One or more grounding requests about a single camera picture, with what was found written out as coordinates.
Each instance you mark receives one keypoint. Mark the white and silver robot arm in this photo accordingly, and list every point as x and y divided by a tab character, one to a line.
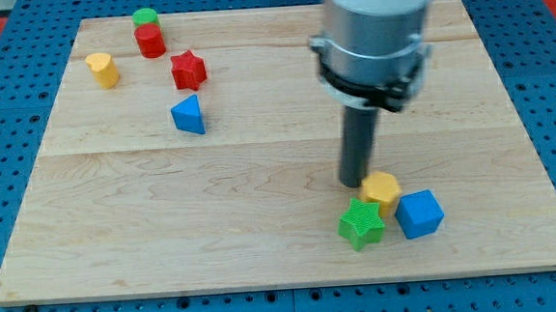
371	52

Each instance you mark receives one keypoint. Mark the red star block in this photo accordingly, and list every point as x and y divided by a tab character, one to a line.
188	71

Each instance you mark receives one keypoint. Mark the red cylinder block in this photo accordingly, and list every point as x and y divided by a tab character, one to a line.
150	40

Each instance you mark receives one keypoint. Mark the yellow heart block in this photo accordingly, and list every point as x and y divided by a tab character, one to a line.
103	68

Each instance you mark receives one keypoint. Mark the yellow hexagon block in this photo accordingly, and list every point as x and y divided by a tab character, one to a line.
382	188

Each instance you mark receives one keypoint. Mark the blue cube block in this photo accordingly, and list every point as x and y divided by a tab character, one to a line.
419	214

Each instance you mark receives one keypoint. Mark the green cylinder block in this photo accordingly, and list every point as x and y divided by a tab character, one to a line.
145	16

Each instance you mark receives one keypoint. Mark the blue triangle block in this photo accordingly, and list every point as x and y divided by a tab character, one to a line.
187	115

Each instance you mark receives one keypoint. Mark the green star block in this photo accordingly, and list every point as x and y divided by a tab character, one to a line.
361	224

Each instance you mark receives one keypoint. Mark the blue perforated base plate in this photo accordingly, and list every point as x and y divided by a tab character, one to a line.
520	36

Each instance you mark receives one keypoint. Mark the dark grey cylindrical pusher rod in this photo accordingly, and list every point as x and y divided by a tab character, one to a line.
357	144

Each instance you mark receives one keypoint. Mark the light wooden board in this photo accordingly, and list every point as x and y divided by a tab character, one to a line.
122	205

